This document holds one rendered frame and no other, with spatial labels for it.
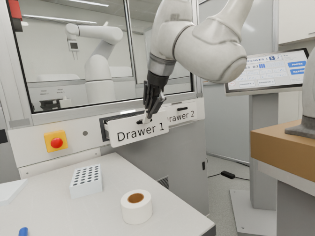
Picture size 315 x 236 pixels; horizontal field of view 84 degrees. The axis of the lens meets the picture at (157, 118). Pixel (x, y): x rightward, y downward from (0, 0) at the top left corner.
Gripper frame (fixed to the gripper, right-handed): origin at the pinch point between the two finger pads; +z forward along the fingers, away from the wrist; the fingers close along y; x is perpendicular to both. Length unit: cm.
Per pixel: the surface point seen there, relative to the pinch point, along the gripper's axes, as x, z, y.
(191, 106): -41.6, 11.8, 13.0
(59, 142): 32.0, 11.2, 6.7
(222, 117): -156, 75, 45
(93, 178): 26.2, 5.7, -15.4
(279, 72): -94, -16, -1
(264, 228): -75, 68, -59
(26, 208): 43.3, 10.6, -14.6
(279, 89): -87, -9, -9
